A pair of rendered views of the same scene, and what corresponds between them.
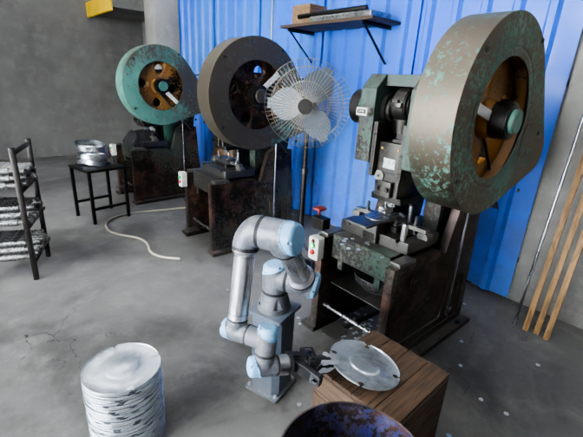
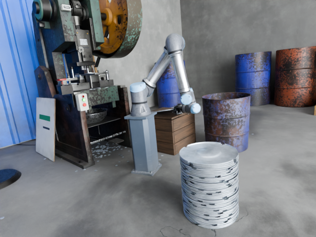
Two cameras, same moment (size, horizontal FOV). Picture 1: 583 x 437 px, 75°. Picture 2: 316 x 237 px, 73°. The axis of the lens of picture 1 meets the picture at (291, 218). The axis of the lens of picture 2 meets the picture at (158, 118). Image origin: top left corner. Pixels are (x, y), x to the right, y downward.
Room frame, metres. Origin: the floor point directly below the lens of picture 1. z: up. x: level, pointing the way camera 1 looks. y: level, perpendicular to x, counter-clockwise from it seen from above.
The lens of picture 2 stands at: (1.53, 1.62, 0.77)
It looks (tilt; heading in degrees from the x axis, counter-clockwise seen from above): 13 degrees down; 265
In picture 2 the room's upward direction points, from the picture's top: 5 degrees counter-clockwise
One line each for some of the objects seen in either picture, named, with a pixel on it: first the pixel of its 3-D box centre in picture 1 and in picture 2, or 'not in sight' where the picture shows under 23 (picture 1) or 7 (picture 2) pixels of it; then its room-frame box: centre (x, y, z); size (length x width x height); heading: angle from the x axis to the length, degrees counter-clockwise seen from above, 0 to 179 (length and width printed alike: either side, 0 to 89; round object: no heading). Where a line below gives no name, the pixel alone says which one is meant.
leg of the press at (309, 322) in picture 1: (363, 245); (57, 112); (2.30, -0.48, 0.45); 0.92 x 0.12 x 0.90; 131
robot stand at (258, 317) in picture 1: (272, 347); (144, 142); (1.51, 0.06, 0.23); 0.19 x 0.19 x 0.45; 60
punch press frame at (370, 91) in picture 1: (407, 200); (75, 69); (2.10, -0.66, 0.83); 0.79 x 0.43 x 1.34; 131
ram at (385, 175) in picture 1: (393, 167); (81, 45); (1.98, -0.52, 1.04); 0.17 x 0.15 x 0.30; 131
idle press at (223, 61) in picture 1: (261, 146); not in sight; (3.54, 0.32, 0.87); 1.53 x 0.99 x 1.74; 129
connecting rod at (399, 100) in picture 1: (404, 122); (75, 19); (2.01, -0.55, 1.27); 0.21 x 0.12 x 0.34; 131
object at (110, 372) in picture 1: (121, 367); (208, 152); (1.20, 0.64, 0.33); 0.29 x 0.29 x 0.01
